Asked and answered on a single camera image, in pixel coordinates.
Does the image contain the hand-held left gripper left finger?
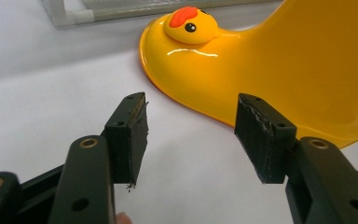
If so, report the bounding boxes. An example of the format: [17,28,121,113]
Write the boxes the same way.
[48,91,150,224]

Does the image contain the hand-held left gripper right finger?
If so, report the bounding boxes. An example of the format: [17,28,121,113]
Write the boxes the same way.
[234,92,358,224]

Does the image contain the yellow duck rain boot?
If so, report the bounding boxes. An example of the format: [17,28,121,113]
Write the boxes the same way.
[138,0,358,149]

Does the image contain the glass and metal shelf rack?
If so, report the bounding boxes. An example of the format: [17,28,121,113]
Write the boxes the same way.
[42,0,281,30]

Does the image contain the white table mat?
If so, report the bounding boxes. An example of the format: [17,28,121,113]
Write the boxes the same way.
[0,0,358,224]

